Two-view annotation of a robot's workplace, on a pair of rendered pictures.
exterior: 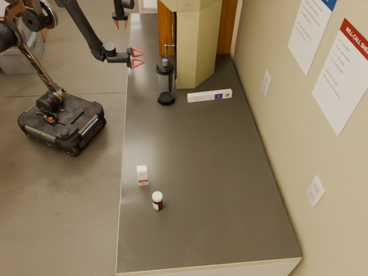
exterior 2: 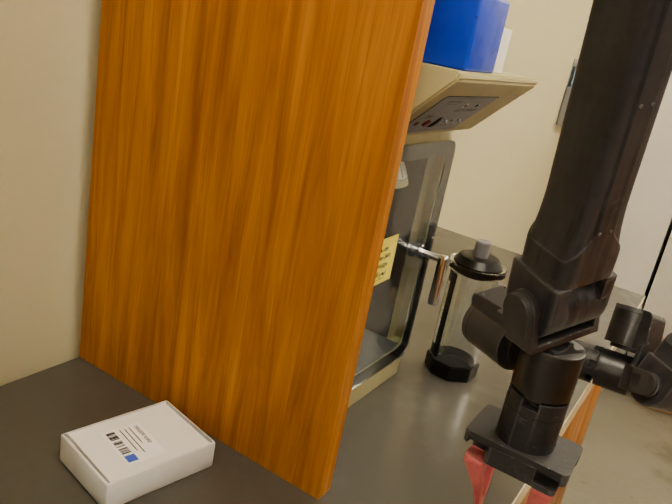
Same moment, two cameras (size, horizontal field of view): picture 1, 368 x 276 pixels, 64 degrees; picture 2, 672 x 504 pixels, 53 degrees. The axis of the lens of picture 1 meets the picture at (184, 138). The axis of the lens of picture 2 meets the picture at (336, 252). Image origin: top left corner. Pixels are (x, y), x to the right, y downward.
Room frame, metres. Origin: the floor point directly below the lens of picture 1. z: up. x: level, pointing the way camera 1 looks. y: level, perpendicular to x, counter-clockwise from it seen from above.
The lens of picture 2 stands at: (2.42, 0.60, 1.54)
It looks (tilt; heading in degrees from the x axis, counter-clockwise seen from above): 19 degrees down; 216
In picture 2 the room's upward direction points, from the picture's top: 11 degrees clockwise
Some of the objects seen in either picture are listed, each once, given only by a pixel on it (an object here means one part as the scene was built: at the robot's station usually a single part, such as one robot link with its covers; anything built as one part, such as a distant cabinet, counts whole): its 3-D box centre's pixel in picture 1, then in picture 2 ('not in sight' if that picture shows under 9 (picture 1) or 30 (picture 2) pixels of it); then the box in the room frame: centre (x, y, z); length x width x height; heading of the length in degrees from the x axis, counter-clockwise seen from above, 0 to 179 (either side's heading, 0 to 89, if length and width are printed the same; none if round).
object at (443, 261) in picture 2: (168, 51); (430, 275); (1.46, 0.10, 1.17); 0.05 x 0.03 x 0.10; 96
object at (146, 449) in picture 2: not in sight; (138, 450); (1.94, -0.01, 0.96); 0.16 x 0.12 x 0.04; 176
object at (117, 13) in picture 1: (119, 11); (530, 421); (1.83, 0.43, 1.21); 0.10 x 0.07 x 0.07; 97
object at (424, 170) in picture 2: (173, 36); (387, 269); (1.57, 0.08, 1.19); 0.30 x 0.01 x 0.40; 6
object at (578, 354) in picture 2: (119, 1); (543, 363); (1.82, 0.43, 1.27); 0.07 x 0.06 x 0.07; 67
